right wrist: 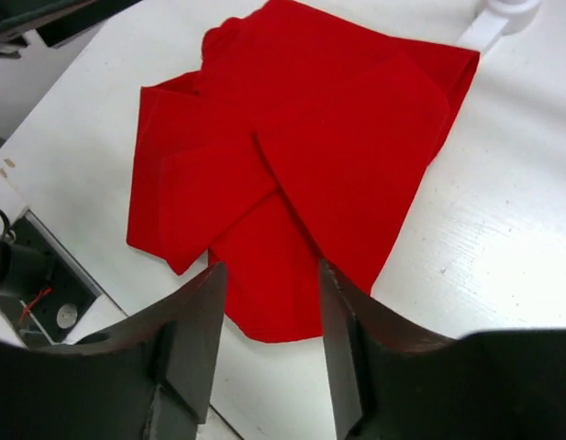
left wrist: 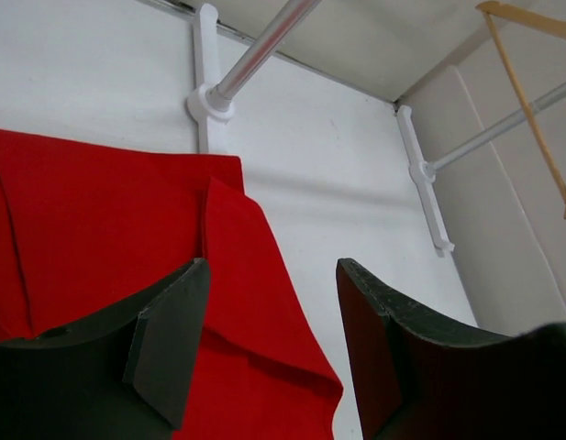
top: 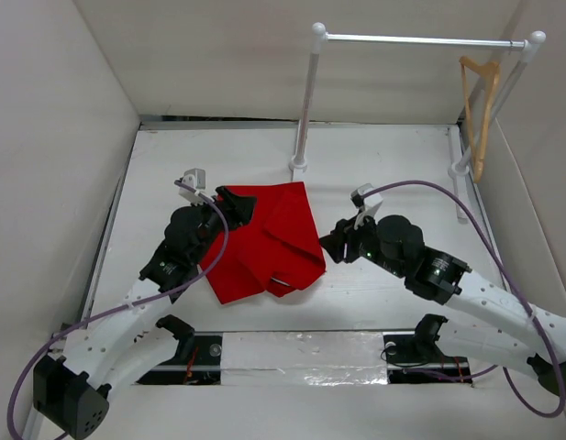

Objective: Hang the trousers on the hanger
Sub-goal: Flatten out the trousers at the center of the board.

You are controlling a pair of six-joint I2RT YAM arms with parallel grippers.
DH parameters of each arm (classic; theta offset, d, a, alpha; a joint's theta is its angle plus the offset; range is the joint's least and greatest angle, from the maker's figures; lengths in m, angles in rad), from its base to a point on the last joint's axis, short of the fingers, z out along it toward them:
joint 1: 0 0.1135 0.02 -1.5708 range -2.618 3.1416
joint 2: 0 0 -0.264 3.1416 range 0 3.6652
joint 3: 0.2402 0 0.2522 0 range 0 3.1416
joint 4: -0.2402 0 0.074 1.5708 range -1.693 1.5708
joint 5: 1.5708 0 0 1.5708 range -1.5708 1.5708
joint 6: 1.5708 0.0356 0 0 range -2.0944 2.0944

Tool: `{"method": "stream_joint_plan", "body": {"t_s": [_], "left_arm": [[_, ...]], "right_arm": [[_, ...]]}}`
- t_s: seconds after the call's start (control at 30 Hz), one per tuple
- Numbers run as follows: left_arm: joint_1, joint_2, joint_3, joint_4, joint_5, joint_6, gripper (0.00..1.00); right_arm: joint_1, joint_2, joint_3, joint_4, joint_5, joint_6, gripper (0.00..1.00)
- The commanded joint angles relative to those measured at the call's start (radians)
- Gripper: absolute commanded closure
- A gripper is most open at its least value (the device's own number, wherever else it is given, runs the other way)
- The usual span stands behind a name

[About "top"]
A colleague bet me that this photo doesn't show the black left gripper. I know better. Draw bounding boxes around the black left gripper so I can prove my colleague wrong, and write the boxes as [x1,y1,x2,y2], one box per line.
[190,187,255,265]

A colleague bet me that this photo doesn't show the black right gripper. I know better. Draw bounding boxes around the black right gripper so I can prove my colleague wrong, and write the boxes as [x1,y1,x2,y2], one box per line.
[317,207,406,278]

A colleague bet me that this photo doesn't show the red trousers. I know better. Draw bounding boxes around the red trousers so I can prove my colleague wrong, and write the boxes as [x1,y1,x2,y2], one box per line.
[207,181,326,304]

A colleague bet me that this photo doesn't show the wooden clothes hanger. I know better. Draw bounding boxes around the wooden clothes hanger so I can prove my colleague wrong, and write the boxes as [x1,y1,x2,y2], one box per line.
[459,56,500,183]

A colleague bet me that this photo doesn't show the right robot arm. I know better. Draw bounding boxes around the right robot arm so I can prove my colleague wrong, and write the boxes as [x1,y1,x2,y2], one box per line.
[319,215,566,394]

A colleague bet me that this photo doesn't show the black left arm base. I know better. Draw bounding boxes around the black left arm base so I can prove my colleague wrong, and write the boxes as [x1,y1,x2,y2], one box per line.
[137,315,223,386]

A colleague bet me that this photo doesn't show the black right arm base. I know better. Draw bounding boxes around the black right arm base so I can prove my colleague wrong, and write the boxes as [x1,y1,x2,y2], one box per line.
[381,313,472,384]

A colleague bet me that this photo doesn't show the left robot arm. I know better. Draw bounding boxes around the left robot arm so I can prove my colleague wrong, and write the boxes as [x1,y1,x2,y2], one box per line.
[32,186,257,439]

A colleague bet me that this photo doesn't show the white clothes rack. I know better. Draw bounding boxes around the white clothes rack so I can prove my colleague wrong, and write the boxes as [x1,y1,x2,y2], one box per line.
[289,22,547,203]

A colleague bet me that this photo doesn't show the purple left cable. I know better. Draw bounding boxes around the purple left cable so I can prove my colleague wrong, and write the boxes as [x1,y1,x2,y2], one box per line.
[6,179,229,440]

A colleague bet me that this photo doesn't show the purple cable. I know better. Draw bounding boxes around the purple cable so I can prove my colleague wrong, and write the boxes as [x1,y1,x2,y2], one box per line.
[6,179,229,440]
[362,181,566,419]

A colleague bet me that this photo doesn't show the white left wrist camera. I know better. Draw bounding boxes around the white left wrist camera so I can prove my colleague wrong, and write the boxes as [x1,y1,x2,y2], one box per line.
[177,168,205,204]

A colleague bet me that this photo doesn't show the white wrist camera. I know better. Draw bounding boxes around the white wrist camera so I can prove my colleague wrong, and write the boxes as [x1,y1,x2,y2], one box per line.
[350,183,383,223]
[177,168,205,204]

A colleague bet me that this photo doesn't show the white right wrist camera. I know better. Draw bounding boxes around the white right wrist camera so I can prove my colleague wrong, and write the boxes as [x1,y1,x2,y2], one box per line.
[350,183,383,223]

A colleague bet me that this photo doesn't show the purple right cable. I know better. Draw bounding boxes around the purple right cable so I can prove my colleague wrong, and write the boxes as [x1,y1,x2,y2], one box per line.
[362,181,566,419]

